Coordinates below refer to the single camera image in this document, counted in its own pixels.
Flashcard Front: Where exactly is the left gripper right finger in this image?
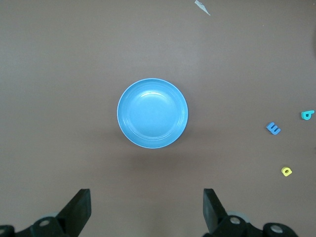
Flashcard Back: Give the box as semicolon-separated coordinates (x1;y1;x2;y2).
203;188;300;237

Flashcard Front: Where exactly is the brown table cover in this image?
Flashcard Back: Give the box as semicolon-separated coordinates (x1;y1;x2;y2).
0;0;316;237

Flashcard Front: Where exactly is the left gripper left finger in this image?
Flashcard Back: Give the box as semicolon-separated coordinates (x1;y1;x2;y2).
0;189;92;237

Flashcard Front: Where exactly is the blue letter m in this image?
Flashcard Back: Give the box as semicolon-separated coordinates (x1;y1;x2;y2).
266;121;281;136

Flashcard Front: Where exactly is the blue plate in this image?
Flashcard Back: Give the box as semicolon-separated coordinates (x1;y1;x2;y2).
117;78;189;149

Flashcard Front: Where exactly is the teal letter q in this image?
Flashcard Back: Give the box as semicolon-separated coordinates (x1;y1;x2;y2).
301;110;316;121

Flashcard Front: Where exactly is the white paper scrap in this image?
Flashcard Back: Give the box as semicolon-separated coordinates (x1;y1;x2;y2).
194;0;211;16

